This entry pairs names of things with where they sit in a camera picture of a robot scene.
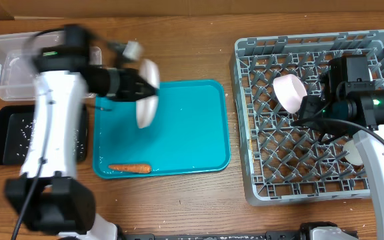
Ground pink plate with food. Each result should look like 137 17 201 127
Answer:
136 59 160 129

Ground pale green bowl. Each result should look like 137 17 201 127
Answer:
343 140 363 166

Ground orange carrot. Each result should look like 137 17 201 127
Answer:
108 163 152 174

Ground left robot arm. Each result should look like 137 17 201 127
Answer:
4 24 160 239

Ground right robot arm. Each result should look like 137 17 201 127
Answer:
293 55 384 239

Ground grey dishwasher rack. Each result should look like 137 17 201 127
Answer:
231 30 384 206

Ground teal plastic tray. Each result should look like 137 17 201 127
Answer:
93 79 231 179

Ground rice and peanut pile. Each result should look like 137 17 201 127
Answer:
3 110 89 165

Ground black tray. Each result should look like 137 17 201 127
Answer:
0 105 89 165

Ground clear plastic bin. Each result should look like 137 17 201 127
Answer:
0 31 103 102

